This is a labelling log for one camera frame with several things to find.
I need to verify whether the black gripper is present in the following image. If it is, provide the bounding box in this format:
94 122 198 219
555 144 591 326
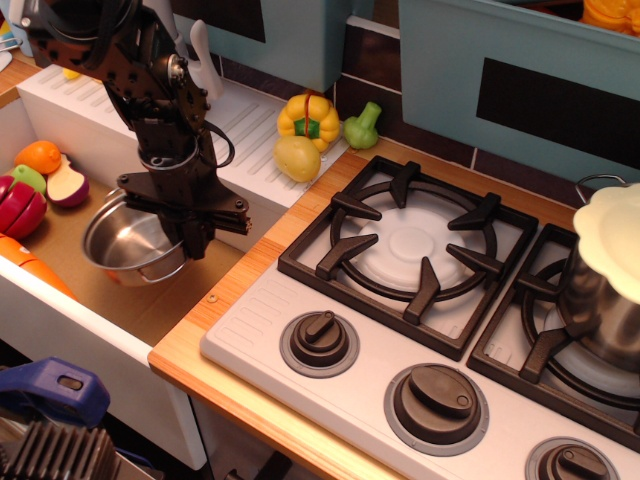
117 119 251 260

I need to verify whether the small steel pot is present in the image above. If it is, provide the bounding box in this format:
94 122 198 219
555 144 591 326
82 189 188 287

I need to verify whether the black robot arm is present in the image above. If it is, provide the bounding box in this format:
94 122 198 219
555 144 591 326
15 1 250 260

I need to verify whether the left stove knob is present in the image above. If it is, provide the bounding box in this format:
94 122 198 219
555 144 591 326
280 310 360 379

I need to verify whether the stove knob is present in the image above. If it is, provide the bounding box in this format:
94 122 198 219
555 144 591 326
280 310 360 379
383 363 490 457
525 437 620 480

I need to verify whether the white toy stove top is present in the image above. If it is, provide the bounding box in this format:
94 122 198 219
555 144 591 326
199 209 640 480

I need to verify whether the middle stove knob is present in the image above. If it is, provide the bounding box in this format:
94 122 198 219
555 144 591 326
383 363 490 457

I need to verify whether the large steel pot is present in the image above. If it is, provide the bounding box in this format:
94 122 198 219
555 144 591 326
557 174 640 374

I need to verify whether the right stove knob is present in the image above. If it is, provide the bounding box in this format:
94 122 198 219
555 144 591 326
525 437 620 480

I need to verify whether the yellow toy potato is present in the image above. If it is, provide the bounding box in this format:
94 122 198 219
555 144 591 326
273 136 321 183

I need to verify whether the grey toy faucet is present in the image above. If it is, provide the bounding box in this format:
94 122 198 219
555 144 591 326
143 0 224 102

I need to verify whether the orange toy fruit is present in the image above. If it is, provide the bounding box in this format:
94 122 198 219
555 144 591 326
14 140 62 175

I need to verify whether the red toy sliced apple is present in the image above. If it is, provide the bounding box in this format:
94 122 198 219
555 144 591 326
1 175 48 240

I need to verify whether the yellow toy bell pepper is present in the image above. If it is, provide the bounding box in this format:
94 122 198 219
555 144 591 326
277 93 341 152

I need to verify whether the orange toy carrot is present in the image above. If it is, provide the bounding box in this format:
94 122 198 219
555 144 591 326
1 234 77 300

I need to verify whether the green toy apple slice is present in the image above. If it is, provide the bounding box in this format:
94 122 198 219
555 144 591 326
11 164 47 195

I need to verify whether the green toy broccoli stalk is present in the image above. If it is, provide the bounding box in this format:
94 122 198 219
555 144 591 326
343 102 382 150

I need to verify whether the blue plastic clamp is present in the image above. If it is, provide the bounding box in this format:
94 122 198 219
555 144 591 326
1 357 111 428

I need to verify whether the left teal cabinet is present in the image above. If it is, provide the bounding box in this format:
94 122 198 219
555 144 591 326
171 0 375 91

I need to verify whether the teal cabinet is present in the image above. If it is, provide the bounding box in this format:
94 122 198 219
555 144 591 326
171 0 375 91
399 1 639 182

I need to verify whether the left black burner grate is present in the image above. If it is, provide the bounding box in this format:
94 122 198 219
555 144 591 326
277 156 538 360

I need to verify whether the black burner grate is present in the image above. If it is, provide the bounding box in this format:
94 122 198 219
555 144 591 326
277 156 538 360
467 224 639 451

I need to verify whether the grey ribbed heat sink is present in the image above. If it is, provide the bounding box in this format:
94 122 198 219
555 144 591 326
1 422 121 480

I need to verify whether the right black burner grate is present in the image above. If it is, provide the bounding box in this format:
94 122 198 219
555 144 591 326
467 224 639 451

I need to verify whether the right teal cabinet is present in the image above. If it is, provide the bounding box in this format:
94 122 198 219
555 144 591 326
399 1 639 182

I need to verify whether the cream scalloped plate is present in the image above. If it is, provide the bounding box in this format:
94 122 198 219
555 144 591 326
573 183 639 304

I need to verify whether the orange toy food in cabinet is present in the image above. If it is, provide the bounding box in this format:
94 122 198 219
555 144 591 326
580 0 639 37

